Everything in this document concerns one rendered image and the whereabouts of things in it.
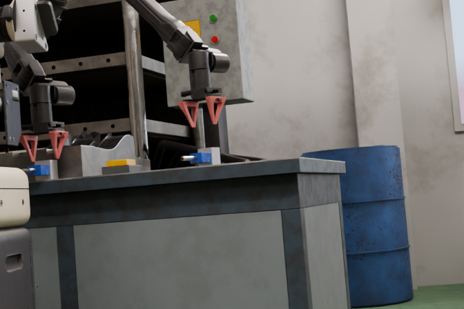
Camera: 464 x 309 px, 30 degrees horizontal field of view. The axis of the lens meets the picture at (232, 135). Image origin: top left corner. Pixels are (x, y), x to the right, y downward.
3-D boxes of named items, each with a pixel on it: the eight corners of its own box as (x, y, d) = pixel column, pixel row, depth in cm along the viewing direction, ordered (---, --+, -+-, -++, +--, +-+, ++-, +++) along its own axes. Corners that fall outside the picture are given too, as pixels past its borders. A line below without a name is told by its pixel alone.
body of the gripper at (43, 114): (34, 133, 241) (32, 107, 242) (65, 129, 238) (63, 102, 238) (20, 132, 235) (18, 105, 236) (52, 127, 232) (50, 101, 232)
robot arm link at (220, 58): (170, 52, 246) (184, 28, 242) (199, 54, 254) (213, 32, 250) (190, 80, 240) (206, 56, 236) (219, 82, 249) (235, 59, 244)
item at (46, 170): (30, 179, 225) (29, 159, 226) (14, 181, 227) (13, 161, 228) (58, 179, 237) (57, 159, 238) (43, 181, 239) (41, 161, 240)
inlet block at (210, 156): (190, 167, 229) (188, 147, 229) (175, 169, 232) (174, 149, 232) (221, 166, 239) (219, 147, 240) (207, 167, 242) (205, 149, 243)
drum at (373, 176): (411, 292, 570) (398, 145, 577) (418, 305, 507) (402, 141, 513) (314, 298, 580) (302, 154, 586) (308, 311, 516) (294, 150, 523)
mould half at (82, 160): (83, 177, 238) (79, 128, 239) (0, 185, 246) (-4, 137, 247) (151, 177, 286) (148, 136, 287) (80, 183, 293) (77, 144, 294)
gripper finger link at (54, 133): (49, 161, 239) (46, 127, 240) (71, 158, 237) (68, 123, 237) (34, 160, 233) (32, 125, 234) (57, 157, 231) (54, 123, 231)
